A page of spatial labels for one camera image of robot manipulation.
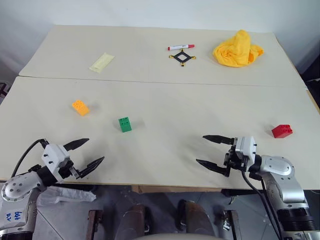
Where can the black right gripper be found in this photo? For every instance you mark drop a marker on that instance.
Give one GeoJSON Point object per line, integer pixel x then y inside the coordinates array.
{"type": "Point", "coordinates": [233, 161]}

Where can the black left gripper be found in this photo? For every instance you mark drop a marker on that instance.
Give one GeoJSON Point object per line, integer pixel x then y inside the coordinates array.
{"type": "Point", "coordinates": [68, 168]}

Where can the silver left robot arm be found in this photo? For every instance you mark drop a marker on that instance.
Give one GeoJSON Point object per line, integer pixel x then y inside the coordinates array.
{"type": "Point", "coordinates": [17, 187]}

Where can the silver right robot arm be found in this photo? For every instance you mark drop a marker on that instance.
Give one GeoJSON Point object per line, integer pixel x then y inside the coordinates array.
{"type": "Point", "coordinates": [280, 167]}

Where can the white plastic bag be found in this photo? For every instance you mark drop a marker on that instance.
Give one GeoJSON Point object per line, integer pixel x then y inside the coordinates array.
{"type": "Point", "coordinates": [65, 195]}

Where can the orange toy brick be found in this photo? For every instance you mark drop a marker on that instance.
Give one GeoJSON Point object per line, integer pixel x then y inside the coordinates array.
{"type": "Point", "coordinates": [80, 108]}

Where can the green toy brick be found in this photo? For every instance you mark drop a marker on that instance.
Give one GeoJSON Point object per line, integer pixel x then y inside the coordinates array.
{"type": "Point", "coordinates": [125, 125]}

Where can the red toy brick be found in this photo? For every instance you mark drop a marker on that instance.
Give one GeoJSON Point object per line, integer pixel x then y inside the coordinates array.
{"type": "Point", "coordinates": [281, 132]}

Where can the dark brown rounded shape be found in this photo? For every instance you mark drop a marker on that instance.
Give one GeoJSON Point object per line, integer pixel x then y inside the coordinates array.
{"type": "Point", "coordinates": [195, 217]}
{"type": "Point", "coordinates": [136, 220]}

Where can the rusty metal bar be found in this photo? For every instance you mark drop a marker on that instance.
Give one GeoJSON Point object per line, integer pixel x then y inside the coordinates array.
{"type": "Point", "coordinates": [233, 225]}
{"type": "Point", "coordinates": [95, 225]}

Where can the pale yellow flat packet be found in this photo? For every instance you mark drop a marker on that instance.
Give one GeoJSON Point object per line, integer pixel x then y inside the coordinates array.
{"type": "Point", "coordinates": [102, 62]}

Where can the crumpled yellow cloth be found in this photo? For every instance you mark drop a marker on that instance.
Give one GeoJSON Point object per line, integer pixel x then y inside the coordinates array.
{"type": "Point", "coordinates": [235, 52]}

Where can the dark red object beside table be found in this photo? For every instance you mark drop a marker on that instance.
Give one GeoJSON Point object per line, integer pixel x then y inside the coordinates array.
{"type": "Point", "coordinates": [2, 90]}

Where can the red and white marker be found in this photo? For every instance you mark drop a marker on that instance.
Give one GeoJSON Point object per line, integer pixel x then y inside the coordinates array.
{"type": "Point", "coordinates": [180, 46]}

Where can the black object beside table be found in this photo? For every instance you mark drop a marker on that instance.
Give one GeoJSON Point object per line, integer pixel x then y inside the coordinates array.
{"type": "Point", "coordinates": [313, 92]}

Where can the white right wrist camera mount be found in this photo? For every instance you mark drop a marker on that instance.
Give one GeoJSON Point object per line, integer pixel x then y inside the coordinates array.
{"type": "Point", "coordinates": [246, 147]}

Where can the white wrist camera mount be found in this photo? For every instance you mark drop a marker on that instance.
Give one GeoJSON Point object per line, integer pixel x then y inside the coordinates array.
{"type": "Point", "coordinates": [246, 147]}
{"type": "Point", "coordinates": [53, 156]}

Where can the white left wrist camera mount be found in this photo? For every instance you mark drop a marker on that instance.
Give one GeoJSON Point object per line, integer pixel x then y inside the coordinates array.
{"type": "Point", "coordinates": [53, 156]}

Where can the black square frame yellow tips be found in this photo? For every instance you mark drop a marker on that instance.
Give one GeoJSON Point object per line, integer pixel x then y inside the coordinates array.
{"type": "Point", "coordinates": [180, 55]}

